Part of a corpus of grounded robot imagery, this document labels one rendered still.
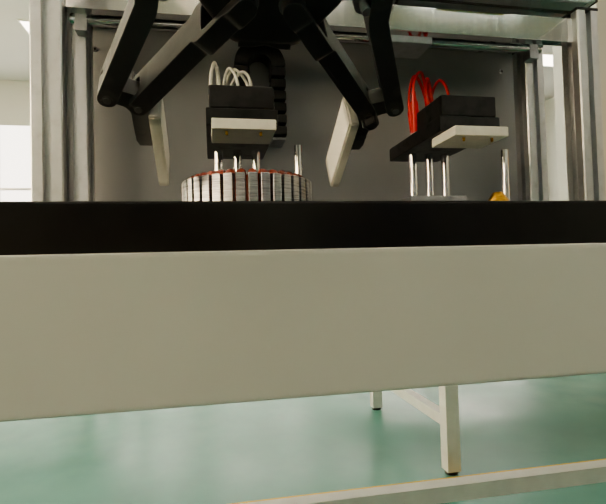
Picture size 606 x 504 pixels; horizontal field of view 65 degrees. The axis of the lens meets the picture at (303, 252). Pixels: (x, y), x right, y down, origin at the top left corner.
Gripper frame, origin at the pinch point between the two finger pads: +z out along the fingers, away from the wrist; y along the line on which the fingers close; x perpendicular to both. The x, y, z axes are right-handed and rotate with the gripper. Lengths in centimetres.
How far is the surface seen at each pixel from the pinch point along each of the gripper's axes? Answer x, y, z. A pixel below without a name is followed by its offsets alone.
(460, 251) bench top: -17.9, 5.4, -15.2
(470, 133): 7.1, 22.8, 2.9
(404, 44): 27.1, 21.9, 6.8
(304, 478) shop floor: -7, 27, 153
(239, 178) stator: -2.1, -1.1, -0.6
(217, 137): 8.5, -2.5, 5.7
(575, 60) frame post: 20.6, 41.5, 3.1
